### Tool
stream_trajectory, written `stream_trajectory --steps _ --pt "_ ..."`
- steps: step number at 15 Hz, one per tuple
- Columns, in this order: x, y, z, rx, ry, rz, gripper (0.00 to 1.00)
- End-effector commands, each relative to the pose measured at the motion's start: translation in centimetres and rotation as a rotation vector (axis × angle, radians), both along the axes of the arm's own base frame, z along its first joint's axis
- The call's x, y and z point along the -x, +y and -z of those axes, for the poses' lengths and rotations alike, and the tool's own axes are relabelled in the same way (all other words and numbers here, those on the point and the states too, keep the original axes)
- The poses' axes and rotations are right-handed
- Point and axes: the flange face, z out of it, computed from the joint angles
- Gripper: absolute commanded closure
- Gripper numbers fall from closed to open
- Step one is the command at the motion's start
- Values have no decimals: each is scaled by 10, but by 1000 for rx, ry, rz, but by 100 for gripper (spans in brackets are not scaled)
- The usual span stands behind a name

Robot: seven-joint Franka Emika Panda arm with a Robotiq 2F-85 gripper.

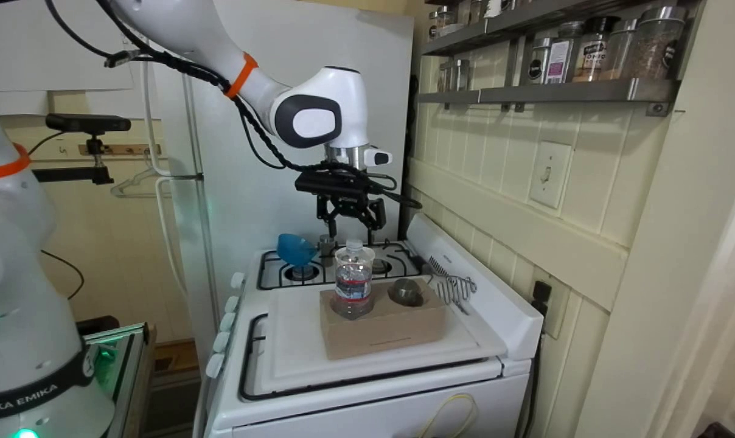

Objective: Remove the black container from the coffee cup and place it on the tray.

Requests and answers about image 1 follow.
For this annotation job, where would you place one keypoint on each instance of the grey lower rack shelf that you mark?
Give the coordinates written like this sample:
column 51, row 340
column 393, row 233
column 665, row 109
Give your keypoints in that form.
column 563, row 93

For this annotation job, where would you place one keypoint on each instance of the small grey stove object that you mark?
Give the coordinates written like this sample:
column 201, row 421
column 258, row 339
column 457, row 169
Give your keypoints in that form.
column 326, row 246

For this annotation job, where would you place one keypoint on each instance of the black camera on stand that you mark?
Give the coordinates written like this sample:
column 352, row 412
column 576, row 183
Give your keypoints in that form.
column 88, row 123

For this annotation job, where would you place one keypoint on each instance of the black wrist camera block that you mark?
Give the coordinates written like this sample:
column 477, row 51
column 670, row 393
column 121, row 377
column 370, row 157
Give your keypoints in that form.
column 311, row 180

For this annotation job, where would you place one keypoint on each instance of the white label spice jar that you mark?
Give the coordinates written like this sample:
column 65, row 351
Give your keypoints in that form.
column 560, row 62

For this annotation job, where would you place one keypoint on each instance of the grey rack shelf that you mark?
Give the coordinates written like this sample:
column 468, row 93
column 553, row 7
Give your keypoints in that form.
column 563, row 93
column 498, row 25

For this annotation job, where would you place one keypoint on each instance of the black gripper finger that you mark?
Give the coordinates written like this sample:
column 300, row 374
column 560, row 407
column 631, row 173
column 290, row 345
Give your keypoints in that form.
column 326, row 219
column 376, row 219

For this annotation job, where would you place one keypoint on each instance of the clear plastic water bottle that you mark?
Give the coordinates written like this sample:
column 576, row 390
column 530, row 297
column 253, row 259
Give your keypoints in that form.
column 354, row 283

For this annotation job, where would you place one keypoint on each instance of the white refrigerator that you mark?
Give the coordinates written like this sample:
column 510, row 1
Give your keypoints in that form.
column 222, row 162

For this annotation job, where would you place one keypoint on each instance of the labelled brown spice jar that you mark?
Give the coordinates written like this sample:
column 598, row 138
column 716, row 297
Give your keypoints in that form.
column 598, row 48

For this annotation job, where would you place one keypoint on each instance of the dark small spice jar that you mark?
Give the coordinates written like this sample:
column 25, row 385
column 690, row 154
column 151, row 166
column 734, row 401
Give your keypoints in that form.
column 536, row 62

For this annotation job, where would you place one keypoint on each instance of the blue coffee cup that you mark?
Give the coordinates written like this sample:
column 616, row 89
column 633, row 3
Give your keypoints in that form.
column 296, row 252

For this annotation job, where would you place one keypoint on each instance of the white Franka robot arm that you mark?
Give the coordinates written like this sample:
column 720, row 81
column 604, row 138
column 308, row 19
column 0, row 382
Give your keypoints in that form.
column 174, row 33

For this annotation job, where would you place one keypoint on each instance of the grey upper rack shelf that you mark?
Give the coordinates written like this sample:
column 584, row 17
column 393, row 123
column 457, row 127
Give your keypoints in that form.
column 498, row 25

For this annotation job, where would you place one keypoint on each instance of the white gas stove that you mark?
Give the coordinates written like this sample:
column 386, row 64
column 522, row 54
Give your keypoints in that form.
column 382, row 405

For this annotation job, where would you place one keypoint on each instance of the white wall light switch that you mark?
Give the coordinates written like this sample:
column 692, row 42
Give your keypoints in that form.
column 550, row 176

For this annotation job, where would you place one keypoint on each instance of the black wall plug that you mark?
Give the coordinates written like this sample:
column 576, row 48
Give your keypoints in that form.
column 542, row 295

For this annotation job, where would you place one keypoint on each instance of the beige cutting board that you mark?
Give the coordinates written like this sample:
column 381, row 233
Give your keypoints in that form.
column 393, row 328

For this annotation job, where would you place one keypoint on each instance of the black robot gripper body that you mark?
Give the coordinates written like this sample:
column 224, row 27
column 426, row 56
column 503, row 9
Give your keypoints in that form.
column 354, row 188

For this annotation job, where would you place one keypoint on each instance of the small dark bowl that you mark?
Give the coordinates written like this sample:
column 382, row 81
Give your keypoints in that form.
column 404, row 292

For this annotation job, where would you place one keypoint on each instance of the clear empty glass jar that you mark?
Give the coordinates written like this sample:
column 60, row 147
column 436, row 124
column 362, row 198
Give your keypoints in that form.
column 457, row 73

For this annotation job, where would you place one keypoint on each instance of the white stove knob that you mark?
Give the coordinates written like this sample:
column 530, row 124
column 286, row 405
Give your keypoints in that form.
column 233, row 304
column 213, row 366
column 236, row 281
column 224, row 321
column 221, row 340

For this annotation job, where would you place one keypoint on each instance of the large glass spice jar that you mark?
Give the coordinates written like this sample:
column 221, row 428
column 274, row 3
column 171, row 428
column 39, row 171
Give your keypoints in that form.
column 657, row 42

